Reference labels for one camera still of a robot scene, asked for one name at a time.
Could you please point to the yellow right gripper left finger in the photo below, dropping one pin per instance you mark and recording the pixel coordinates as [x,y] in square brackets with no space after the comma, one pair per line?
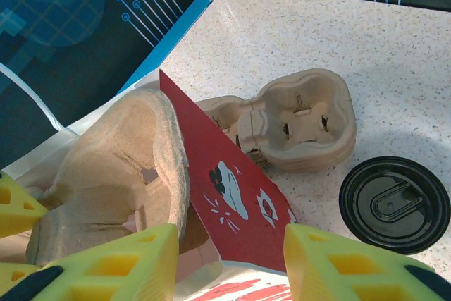
[105,273]

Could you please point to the red and white gift bag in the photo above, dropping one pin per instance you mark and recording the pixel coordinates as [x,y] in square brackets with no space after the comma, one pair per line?
[225,167]

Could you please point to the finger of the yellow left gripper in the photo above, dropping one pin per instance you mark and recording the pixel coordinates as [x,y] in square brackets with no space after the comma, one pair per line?
[17,206]
[12,272]

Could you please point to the beige pulp cup carrier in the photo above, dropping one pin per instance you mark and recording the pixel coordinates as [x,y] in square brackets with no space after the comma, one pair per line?
[317,96]
[317,164]
[105,160]

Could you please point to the black plastic cup lid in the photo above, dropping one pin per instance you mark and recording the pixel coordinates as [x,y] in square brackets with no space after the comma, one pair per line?
[394,206]

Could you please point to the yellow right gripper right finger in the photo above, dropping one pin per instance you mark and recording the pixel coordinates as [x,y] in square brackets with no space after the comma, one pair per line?
[352,273]

